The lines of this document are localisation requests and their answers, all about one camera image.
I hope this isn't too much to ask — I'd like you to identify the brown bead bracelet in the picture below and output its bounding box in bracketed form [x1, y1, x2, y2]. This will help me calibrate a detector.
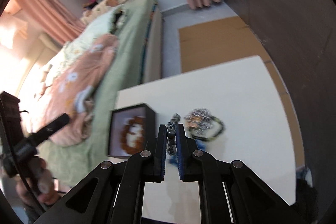
[120, 115, 147, 154]

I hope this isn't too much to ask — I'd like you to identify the pink floral blanket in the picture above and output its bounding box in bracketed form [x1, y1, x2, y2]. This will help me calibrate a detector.
[42, 34, 120, 147]

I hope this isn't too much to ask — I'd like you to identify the person's left hand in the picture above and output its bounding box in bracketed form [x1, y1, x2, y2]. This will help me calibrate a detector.
[16, 156, 62, 206]

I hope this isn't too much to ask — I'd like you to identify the black jewelry box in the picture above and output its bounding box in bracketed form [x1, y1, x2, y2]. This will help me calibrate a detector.
[107, 102, 157, 160]

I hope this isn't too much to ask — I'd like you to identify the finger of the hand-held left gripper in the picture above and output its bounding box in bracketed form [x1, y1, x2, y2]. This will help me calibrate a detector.
[26, 113, 70, 147]

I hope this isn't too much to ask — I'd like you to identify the green and black bracelet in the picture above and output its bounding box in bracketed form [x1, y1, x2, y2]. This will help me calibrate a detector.
[188, 116, 226, 141]

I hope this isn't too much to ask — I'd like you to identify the bed with green sheet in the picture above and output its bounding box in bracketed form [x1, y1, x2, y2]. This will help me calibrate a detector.
[37, 0, 164, 188]

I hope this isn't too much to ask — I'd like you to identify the pale green floral quilt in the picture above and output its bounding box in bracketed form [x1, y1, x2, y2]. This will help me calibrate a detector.
[34, 5, 129, 98]

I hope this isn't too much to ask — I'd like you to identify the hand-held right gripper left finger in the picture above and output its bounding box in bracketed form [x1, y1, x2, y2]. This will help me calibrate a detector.
[34, 124, 168, 224]

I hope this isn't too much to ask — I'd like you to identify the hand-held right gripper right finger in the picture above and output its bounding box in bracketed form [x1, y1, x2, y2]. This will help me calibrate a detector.
[176, 123, 308, 224]

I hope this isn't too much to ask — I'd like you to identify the brown cardboard sheet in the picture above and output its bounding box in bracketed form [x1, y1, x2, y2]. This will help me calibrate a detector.
[178, 15, 297, 146]

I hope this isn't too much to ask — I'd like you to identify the black bead bracelet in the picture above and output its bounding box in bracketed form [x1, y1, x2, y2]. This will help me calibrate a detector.
[166, 113, 182, 157]

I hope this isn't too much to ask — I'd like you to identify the silver mesh bracelet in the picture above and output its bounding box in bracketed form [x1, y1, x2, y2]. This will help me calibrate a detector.
[184, 108, 214, 136]

